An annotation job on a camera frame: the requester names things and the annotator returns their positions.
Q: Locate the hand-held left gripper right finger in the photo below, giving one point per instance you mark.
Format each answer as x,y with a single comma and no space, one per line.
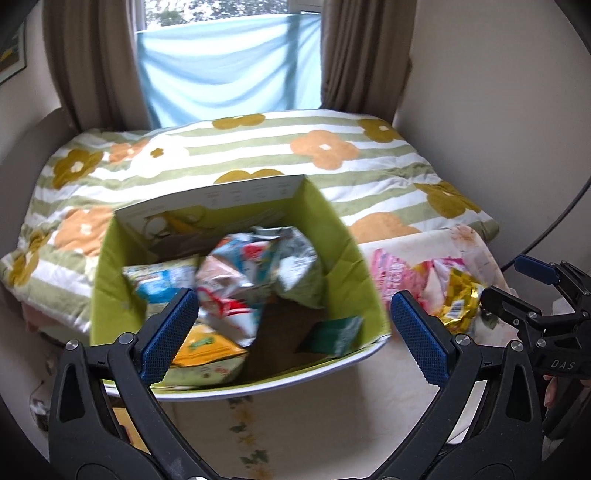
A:
418,334

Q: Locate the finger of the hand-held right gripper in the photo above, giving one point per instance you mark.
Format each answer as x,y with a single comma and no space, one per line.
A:
538,270
508,307

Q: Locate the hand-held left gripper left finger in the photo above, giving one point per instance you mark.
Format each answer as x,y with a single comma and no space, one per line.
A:
168,332

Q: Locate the orange snack packet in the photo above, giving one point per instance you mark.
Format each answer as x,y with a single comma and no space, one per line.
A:
207,353

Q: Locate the gold snack packet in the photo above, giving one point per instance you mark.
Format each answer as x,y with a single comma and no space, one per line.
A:
457,297

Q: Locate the blue white snack packet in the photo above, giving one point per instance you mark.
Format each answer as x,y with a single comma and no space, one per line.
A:
157,281

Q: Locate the white red snack packet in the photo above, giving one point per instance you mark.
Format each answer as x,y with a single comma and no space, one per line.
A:
231,290

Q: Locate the dark green snack packet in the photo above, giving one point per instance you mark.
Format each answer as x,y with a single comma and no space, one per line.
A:
334,337

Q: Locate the green yellow cardboard box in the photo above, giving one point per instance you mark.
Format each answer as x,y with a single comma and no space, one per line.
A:
341,258

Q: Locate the pale green snack packet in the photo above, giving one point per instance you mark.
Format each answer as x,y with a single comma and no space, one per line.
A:
300,267

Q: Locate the person's right hand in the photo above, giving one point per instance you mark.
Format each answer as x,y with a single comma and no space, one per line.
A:
551,392

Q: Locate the white clear snack packet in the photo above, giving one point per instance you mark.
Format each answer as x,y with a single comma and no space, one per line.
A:
431,281

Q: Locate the pink snack packet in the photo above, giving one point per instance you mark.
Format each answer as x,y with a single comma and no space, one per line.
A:
395,272

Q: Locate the white leaf print bed table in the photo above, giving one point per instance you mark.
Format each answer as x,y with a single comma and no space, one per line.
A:
323,415

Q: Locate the pink folded bedding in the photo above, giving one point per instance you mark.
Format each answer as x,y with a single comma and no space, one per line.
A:
34,321

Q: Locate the small white device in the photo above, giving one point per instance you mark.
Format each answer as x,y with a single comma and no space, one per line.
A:
39,408

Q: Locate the striped floral blanket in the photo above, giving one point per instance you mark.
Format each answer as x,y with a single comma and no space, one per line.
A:
277,147

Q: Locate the grey bed headboard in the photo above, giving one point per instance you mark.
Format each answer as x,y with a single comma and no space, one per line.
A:
37,134

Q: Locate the light blue cloth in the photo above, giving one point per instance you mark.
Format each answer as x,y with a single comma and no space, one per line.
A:
231,69

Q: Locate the brown curtain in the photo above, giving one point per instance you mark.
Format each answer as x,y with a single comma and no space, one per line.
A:
92,64
364,55

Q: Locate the framed picture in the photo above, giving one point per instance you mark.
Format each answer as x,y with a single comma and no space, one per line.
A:
11,55

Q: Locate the window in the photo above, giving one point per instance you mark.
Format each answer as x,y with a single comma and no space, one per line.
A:
231,8

